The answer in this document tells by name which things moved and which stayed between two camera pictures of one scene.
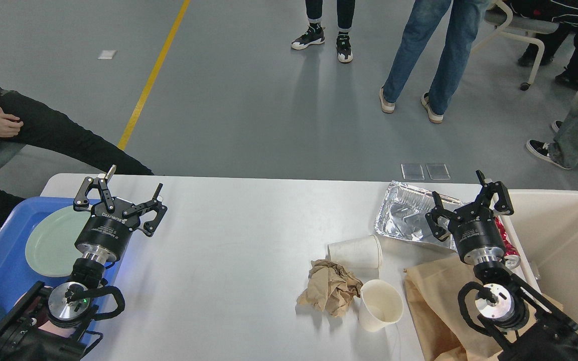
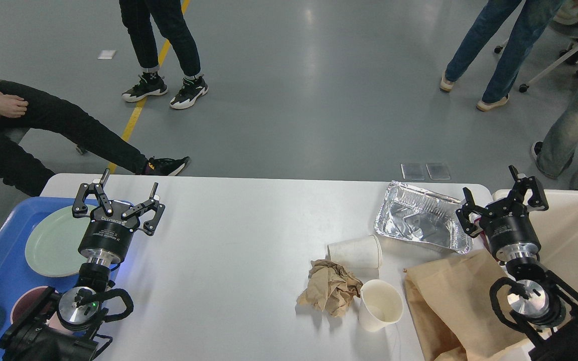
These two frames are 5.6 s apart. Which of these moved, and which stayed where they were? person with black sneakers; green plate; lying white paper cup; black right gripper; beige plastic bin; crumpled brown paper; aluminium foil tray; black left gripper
Moved: person with black sneakers; black right gripper
Stayed: crumpled brown paper; black left gripper; green plate; lying white paper cup; aluminium foil tray; beige plastic bin
